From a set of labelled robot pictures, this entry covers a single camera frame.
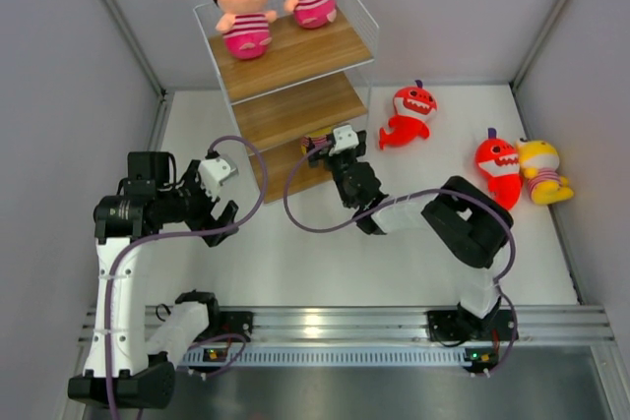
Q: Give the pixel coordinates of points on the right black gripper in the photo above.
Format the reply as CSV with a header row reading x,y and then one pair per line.
x,y
315,155

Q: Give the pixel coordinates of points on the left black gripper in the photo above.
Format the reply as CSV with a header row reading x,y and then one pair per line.
x,y
190,183

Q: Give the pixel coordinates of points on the yellow plush toy striped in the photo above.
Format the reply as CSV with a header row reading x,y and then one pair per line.
x,y
311,141

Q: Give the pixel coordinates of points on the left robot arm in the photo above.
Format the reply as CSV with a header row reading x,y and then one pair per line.
x,y
125,368

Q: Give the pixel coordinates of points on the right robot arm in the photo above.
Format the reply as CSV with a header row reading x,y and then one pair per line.
x,y
474,228

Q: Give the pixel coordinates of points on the red shark plush left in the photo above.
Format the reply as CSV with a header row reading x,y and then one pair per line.
x,y
413,108

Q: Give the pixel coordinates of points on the red shark plush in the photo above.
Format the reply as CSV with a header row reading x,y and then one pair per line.
x,y
413,108
498,162

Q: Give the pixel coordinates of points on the red shark plush right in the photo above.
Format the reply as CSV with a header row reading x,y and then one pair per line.
x,y
498,162

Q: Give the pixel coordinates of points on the yellow plush toy right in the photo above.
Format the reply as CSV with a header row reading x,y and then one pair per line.
x,y
539,163

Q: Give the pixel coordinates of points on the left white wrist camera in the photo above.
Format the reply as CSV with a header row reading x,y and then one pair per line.
x,y
214,172

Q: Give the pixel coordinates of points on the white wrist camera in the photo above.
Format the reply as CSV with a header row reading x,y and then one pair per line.
x,y
343,138
214,172

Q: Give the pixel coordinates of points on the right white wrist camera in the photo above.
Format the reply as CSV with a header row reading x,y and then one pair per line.
x,y
343,138

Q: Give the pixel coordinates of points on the white wire wooden shelf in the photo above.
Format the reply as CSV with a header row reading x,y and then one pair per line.
x,y
308,81

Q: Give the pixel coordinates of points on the aluminium frame post left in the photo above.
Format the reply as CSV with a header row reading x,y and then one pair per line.
x,y
120,21

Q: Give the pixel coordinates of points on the aluminium frame post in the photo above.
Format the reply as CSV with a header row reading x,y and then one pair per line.
x,y
543,35
120,21

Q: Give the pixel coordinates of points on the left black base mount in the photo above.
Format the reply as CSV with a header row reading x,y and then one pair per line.
x,y
226,322

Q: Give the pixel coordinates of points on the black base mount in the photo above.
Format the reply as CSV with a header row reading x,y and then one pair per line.
x,y
453,328
226,322

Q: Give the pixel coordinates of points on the aluminium mounting rail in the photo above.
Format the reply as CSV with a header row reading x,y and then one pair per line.
x,y
372,336

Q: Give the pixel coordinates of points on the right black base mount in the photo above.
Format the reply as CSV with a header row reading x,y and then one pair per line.
x,y
453,328

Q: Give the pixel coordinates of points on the aluminium frame post right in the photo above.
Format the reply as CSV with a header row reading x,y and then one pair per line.
x,y
543,35

